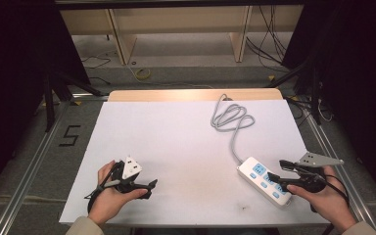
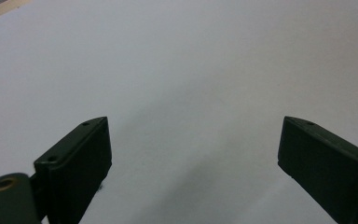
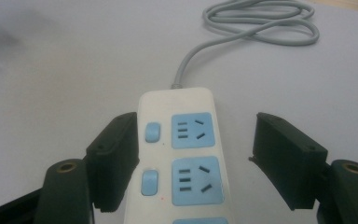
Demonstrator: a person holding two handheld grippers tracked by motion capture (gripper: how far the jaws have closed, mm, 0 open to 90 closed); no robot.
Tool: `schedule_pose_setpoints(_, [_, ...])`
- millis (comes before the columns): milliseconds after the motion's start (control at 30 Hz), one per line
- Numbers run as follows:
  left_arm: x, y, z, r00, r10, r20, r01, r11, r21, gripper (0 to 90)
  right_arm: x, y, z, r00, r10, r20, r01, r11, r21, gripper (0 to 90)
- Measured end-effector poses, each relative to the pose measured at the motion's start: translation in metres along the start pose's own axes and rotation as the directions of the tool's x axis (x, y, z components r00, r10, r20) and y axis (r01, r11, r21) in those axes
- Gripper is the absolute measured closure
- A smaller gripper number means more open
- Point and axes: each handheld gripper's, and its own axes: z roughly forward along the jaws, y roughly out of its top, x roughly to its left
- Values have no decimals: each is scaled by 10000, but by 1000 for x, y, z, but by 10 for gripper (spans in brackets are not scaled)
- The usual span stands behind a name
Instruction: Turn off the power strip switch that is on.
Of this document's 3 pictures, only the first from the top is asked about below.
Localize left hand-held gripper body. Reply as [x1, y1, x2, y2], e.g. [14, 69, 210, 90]
[111, 155, 145, 194]

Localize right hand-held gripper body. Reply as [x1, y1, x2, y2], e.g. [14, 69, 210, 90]
[288, 151, 346, 194]

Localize white power strip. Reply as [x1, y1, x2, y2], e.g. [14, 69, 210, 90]
[236, 156, 293, 210]

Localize person's right hand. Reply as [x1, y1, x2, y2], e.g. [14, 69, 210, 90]
[287, 165, 358, 233]

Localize person's left hand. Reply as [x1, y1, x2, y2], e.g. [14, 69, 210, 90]
[87, 160, 149, 226]

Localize white table sheet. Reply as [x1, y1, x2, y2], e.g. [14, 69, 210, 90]
[58, 99, 331, 227]

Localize black metal stand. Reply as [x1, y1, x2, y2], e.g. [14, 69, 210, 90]
[43, 70, 103, 133]
[266, 58, 325, 127]

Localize black curtain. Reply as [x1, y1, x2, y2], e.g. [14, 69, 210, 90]
[281, 0, 376, 200]
[0, 0, 91, 200]

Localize wooden shelf unit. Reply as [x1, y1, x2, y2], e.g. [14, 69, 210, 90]
[60, 4, 305, 67]

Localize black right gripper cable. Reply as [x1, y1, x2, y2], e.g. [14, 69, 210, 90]
[309, 174, 352, 213]

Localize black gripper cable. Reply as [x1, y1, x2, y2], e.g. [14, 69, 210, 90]
[309, 174, 352, 213]
[83, 161, 125, 213]

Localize aluminium floor rail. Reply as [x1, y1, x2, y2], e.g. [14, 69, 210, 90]
[302, 103, 376, 235]
[0, 100, 72, 235]

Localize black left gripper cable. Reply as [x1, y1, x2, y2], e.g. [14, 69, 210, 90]
[83, 161, 125, 213]

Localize grey power strip cable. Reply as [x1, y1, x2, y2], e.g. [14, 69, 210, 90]
[210, 93, 257, 165]

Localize white thin cable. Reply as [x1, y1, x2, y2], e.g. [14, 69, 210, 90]
[317, 97, 335, 123]

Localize yellow coiled cable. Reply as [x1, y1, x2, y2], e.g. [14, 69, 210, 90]
[132, 67, 153, 82]

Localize black floor cable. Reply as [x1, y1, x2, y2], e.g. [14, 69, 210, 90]
[80, 54, 113, 86]

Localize black hanging cables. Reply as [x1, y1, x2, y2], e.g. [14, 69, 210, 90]
[245, 4, 291, 68]

